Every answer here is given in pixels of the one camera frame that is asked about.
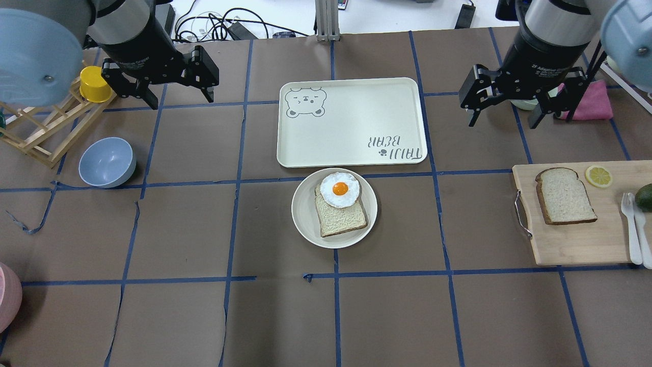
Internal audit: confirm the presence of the black power adapter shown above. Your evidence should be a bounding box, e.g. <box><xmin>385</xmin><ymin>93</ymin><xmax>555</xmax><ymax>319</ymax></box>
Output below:
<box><xmin>454</xmin><ymin>1</ymin><xmax>476</xmax><ymax>29</ymax></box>

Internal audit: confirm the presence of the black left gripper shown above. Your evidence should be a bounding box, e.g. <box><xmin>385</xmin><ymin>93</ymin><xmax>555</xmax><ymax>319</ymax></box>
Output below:
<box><xmin>88</xmin><ymin>1</ymin><xmax>220</xmax><ymax>111</ymax></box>

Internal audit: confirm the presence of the aluminium frame post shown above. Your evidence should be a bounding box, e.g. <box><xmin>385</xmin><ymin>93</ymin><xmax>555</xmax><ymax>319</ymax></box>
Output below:
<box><xmin>315</xmin><ymin>0</ymin><xmax>341</xmax><ymax>42</ymax></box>

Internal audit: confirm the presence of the blue bowl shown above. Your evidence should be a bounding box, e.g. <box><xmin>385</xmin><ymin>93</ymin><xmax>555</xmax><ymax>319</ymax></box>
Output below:
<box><xmin>78</xmin><ymin>137</ymin><xmax>137</xmax><ymax>189</ymax></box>

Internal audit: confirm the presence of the lemon slice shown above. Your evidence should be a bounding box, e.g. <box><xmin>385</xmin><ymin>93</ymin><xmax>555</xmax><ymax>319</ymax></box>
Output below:
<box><xmin>584</xmin><ymin>165</ymin><xmax>613</xmax><ymax>189</ymax></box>

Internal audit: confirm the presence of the wooden mug rack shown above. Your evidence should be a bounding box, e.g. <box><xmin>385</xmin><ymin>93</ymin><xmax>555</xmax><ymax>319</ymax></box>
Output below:
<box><xmin>2</xmin><ymin>77</ymin><xmax>116</xmax><ymax>168</ymax></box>

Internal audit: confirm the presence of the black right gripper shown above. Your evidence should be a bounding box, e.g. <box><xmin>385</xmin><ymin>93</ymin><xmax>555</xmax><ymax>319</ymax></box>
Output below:
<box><xmin>458</xmin><ymin>1</ymin><xmax>589</xmax><ymax>129</ymax></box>

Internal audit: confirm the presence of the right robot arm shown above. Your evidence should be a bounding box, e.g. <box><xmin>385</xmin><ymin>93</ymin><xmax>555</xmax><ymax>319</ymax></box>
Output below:
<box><xmin>458</xmin><ymin>1</ymin><xmax>651</xmax><ymax>128</ymax></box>

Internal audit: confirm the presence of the round cream plate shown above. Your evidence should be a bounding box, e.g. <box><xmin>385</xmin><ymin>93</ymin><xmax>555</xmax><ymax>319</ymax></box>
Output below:
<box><xmin>291</xmin><ymin>168</ymin><xmax>379</xmax><ymax>249</ymax></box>

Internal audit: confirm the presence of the green bowl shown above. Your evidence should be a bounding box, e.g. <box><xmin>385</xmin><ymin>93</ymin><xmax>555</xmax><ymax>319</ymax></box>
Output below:
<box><xmin>509</xmin><ymin>86</ymin><xmax>559</xmax><ymax>111</ymax></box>

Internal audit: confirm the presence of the yellow mug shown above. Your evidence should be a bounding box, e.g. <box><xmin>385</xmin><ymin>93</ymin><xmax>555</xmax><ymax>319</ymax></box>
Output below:
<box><xmin>79</xmin><ymin>66</ymin><xmax>113</xmax><ymax>103</ymax></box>

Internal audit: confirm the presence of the avocado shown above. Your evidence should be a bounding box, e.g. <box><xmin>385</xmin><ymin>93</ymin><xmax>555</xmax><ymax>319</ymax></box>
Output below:
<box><xmin>634</xmin><ymin>183</ymin><xmax>652</xmax><ymax>212</ymax></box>

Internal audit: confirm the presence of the white plastic knife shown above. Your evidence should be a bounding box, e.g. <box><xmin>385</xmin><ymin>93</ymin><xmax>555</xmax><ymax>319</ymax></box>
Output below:
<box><xmin>627</xmin><ymin>193</ymin><xmax>651</xmax><ymax>270</ymax></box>

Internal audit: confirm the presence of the fried egg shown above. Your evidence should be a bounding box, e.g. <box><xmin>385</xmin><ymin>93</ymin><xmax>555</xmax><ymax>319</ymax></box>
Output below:
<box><xmin>317</xmin><ymin>172</ymin><xmax>361</xmax><ymax>209</ymax></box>

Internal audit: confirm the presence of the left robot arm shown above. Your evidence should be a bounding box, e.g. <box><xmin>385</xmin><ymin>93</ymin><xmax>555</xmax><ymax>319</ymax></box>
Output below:
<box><xmin>1</xmin><ymin>1</ymin><xmax>219</xmax><ymax>110</ymax></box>

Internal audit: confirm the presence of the bread slice under egg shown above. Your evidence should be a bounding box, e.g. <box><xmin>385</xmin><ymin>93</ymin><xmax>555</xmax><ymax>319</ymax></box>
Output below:
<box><xmin>314</xmin><ymin>186</ymin><xmax>368</xmax><ymax>238</ymax></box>

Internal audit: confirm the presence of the white plastic fork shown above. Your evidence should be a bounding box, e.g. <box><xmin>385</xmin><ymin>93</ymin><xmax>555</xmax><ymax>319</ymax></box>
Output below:
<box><xmin>621</xmin><ymin>192</ymin><xmax>643</xmax><ymax>265</ymax></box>

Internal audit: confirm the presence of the pink cloth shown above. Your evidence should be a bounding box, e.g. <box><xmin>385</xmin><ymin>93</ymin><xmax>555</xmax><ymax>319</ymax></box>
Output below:
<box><xmin>556</xmin><ymin>80</ymin><xmax>613</xmax><ymax>121</ymax></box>

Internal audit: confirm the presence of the wooden cutting board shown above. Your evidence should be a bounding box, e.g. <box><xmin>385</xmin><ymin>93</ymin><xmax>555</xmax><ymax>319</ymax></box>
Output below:
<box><xmin>512</xmin><ymin>160</ymin><xmax>651</xmax><ymax>266</ymax></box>

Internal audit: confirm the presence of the pink bowl with ice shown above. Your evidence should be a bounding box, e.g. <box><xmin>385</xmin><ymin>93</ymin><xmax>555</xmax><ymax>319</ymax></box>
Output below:
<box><xmin>1</xmin><ymin>263</ymin><xmax>22</xmax><ymax>333</ymax></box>

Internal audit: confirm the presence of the cream bear tray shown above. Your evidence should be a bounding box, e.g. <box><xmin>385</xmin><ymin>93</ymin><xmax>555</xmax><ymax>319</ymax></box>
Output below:
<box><xmin>277</xmin><ymin>77</ymin><xmax>427</xmax><ymax>169</ymax></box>

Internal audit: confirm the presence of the bread slice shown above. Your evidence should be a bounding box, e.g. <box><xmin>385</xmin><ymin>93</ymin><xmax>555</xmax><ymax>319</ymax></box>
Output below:
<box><xmin>535</xmin><ymin>167</ymin><xmax>597</xmax><ymax>225</ymax></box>
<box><xmin>314</xmin><ymin>186</ymin><xmax>368</xmax><ymax>238</ymax></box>

